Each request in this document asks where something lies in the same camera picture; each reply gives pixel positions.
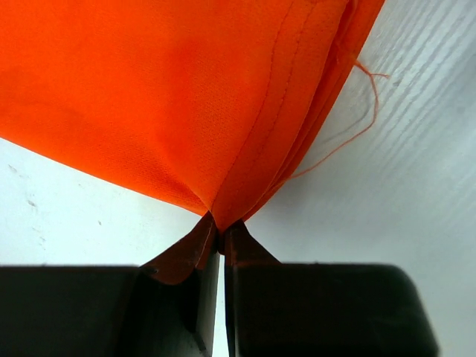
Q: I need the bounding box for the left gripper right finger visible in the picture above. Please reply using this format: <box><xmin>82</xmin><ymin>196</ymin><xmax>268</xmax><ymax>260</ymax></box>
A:
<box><xmin>222</xmin><ymin>220</ymin><xmax>295</xmax><ymax>356</ymax></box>

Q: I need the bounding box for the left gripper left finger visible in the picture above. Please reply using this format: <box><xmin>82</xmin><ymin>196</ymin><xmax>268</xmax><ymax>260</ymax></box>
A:
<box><xmin>118</xmin><ymin>213</ymin><xmax>219</xmax><ymax>356</ymax></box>

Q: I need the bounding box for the orange t-shirt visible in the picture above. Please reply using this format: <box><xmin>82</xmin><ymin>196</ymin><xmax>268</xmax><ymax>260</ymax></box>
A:
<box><xmin>1</xmin><ymin>1</ymin><xmax>383</xmax><ymax>230</ymax></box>

